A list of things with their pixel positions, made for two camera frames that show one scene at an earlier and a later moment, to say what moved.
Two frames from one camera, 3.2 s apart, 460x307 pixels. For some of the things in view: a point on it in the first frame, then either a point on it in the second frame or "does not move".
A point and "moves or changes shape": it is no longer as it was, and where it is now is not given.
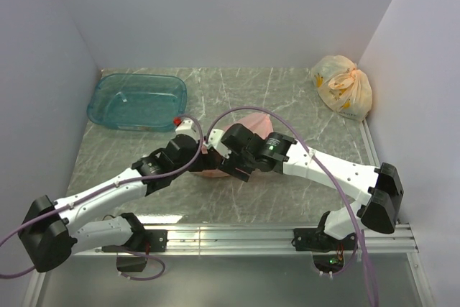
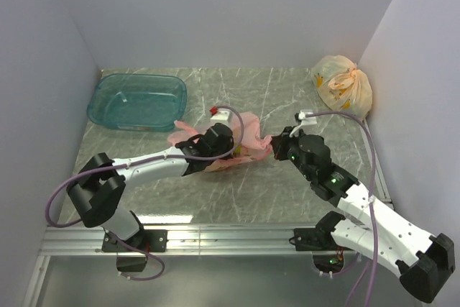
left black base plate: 148,241 does not move
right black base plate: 311,240 does not move
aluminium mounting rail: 265,240 does not move
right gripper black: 229,165 → 280,142
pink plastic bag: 260,124 moves or changes shape
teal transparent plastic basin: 137,102 does not move
